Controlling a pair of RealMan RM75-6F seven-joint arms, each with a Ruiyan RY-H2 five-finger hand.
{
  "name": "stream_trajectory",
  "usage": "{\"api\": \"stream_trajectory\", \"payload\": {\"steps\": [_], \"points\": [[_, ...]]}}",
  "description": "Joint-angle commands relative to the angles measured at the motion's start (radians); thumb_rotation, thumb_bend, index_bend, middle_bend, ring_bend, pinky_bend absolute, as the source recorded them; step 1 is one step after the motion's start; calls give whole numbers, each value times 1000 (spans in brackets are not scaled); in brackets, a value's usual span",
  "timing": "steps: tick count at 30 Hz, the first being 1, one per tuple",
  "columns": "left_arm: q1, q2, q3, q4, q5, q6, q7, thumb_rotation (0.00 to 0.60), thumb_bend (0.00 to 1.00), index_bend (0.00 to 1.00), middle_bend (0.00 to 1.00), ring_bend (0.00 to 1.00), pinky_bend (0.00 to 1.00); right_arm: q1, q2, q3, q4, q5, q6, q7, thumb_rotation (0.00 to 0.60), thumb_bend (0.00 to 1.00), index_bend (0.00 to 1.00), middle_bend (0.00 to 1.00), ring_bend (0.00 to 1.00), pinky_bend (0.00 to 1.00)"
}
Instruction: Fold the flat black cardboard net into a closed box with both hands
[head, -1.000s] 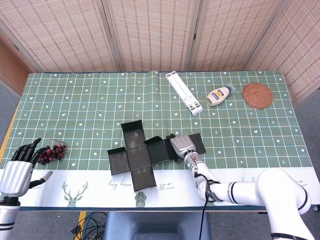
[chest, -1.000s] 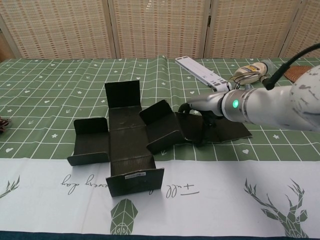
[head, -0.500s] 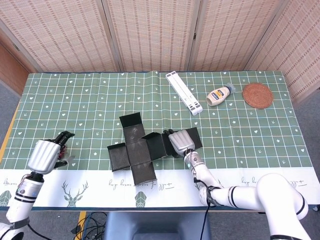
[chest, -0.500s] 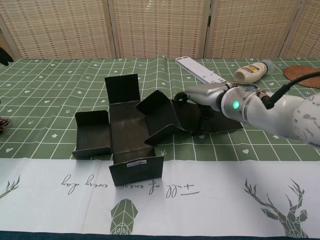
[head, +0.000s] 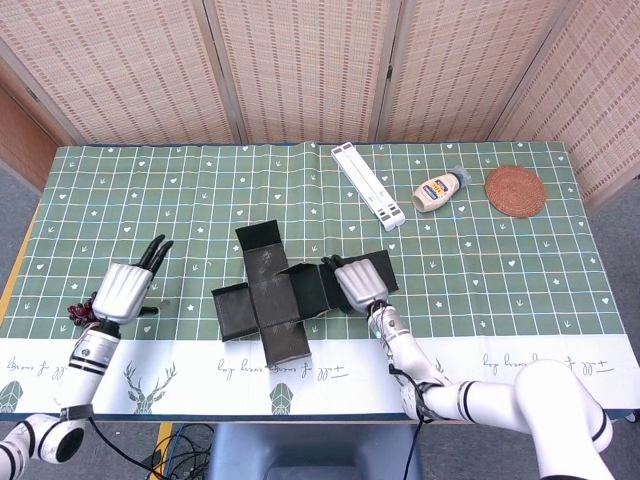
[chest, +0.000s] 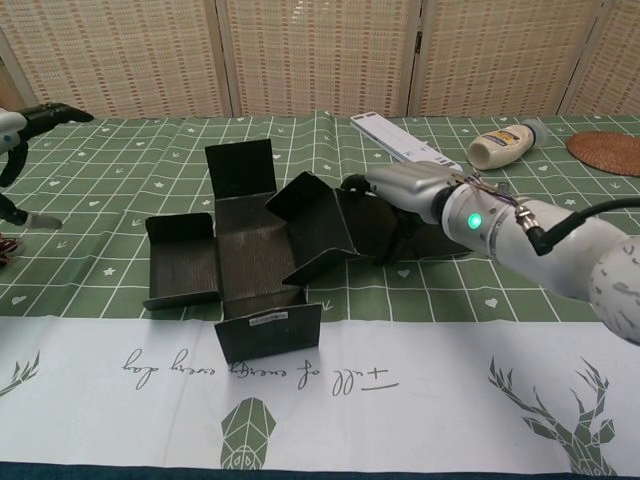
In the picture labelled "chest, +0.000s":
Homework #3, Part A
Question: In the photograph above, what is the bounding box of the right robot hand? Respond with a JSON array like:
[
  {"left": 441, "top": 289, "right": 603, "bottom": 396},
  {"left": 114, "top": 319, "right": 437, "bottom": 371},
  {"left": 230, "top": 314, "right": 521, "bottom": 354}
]
[{"left": 339, "top": 162, "right": 454, "bottom": 266}]

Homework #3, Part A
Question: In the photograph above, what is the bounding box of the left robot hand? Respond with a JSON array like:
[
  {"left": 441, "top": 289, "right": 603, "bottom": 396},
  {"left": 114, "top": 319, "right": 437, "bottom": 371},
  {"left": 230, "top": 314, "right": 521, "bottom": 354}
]
[{"left": 0, "top": 102, "right": 95, "bottom": 231}]

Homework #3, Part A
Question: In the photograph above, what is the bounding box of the black foldable cardboard box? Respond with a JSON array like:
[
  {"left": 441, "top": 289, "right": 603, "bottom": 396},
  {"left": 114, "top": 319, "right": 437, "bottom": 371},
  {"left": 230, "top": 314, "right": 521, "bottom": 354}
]
[{"left": 143, "top": 138, "right": 471, "bottom": 365}]

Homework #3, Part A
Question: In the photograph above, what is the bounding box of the white folding stand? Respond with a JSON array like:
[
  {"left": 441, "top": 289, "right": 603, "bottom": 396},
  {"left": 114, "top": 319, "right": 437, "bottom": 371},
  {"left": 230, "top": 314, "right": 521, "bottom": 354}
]
[{"left": 349, "top": 112, "right": 462, "bottom": 174}]

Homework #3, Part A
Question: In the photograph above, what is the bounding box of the mayonnaise squeeze bottle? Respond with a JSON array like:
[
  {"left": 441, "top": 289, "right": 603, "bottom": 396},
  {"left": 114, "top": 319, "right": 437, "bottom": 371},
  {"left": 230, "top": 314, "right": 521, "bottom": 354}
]
[{"left": 467, "top": 118, "right": 550, "bottom": 171}]

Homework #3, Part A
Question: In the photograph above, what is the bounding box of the red grape bunch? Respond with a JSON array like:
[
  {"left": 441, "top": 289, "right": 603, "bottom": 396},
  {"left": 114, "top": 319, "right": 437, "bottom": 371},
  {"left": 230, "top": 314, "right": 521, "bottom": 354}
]
[{"left": 0, "top": 233, "right": 25, "bottom": 269}]

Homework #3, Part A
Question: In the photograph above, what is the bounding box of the bamboo folding screen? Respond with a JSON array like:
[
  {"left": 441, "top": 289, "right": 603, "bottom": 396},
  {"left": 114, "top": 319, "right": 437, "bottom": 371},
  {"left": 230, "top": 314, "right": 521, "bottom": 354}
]
[{"left": 0, "top": 0, "right": 640, "bottom": 121}]

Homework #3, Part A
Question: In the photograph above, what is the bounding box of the round brown woven coaster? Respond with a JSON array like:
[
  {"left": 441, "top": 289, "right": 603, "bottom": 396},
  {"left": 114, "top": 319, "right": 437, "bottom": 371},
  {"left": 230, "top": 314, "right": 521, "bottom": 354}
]
[{"left": 565, "top": 130, "right": 640, "bottom": 178}]

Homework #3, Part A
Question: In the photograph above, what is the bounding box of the green checked tablecloth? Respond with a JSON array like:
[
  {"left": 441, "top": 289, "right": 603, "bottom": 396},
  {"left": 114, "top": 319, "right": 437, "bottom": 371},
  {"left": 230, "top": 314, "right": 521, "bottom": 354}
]
[{"left": 0, "top": 110, "right": 640, "bottom": 474}]

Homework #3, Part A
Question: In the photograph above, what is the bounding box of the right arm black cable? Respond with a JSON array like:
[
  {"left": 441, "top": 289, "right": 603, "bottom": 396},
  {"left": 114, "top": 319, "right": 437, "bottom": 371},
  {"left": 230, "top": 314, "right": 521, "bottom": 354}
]
[{"left": 514, "top": 197, "right": 640, "bottom": 256}]

